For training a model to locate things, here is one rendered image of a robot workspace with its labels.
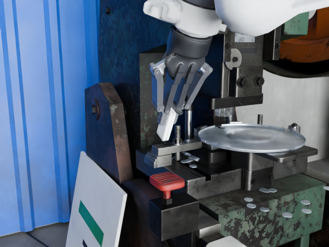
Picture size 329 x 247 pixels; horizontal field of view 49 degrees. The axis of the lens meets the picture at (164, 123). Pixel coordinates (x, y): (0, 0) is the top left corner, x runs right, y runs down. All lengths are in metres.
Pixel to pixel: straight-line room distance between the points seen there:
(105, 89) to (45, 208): 1.10
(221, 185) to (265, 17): 0.58
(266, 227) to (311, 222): 0.18
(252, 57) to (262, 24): 0.57
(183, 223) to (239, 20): 0.47
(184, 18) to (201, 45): 0.06
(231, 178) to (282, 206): 0.15
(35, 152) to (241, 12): 1.73
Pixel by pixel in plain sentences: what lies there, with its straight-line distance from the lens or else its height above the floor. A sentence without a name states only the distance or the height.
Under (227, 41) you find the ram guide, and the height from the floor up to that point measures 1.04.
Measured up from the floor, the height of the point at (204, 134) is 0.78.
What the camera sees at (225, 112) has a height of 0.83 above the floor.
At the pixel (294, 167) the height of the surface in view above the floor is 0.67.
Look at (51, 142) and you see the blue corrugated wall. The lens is 2.09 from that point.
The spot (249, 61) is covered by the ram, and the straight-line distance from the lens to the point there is 1.05.
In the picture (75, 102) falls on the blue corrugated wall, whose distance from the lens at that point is 2.08.
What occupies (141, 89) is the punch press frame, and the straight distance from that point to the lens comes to 1.15.
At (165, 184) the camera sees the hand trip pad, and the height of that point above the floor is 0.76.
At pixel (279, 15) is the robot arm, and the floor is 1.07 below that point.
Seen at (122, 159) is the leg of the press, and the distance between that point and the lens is 1.21.
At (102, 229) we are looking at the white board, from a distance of 1.29.
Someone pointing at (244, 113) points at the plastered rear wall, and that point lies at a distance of 2.77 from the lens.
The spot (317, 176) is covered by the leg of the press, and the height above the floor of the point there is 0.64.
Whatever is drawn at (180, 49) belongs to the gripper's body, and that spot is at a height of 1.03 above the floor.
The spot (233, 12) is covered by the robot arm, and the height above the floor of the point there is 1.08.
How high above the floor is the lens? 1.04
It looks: 13 degrees down
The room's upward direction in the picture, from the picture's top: straight up
